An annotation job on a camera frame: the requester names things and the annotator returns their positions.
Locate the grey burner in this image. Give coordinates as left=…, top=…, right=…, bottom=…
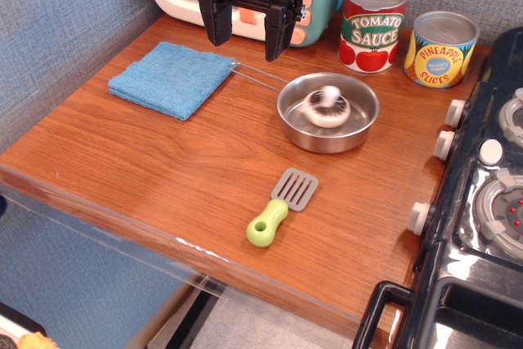
left=498, top=87, right=523, bottom=148
left=474, top=168, right=522, bottom=260

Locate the dark toy stove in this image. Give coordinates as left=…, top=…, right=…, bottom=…
left=352, top=26, right=523, bottom=349

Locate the white stove knob top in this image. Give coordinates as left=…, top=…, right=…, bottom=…
left=445, top=100, right=467, bottom=128

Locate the toy mushroom slice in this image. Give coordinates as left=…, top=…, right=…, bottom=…
left=302, top=85, right=351, bottom=128

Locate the teal toy microwave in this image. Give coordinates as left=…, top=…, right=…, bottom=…
left=145, top=0, right=351, bottom=48

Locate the grey rear burner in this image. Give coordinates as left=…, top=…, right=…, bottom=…
left=498, top=87, right=523, bottom=148

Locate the blue folded cloth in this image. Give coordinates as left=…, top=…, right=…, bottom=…
left=108, top=42, right=235, bottom=121

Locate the pineapple slices can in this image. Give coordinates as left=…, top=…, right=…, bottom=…
left=404, top=11, right=480, bottom=89

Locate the green handled grey spatula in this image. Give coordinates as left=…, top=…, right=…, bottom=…
left=246, top=168, right=319, bottom=248

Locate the white stove knob bottom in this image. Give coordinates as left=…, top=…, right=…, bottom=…
left=407, top=202, right=431, bottom=236

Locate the black stove oven handle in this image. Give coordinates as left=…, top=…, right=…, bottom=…
left=352, top=280, right=414, bottom=349

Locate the white stove top button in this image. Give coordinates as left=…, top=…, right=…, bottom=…
left=478, top=139, right=503, bottom=166

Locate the tomato sauce can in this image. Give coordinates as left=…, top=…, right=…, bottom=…
left=338, top=0, right=408, bottom=74

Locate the small steel frying pan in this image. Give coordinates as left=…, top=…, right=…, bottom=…
left=230, top=62, right=380, bottom=154

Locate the clear plastic table edge guard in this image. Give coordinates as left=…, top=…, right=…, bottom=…
left=1, top=163, right=419, bottom=331

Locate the white stove knob middle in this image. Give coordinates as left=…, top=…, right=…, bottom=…
left=433, top=131, right=455, bottom=161

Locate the white stove knob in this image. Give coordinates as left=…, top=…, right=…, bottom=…
left=433, top=131, right=455, bottom=161
left=407, top=202, right=431, bottom=236
left=445, top=100, right=467, bottom=128

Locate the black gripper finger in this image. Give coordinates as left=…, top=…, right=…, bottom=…
left=198, top=0, right=232, bottom=47
left=265, top=0, right=297, bottom=61

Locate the grey front burner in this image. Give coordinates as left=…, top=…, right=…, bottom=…
left=474, top=168, right=522, bottom=260

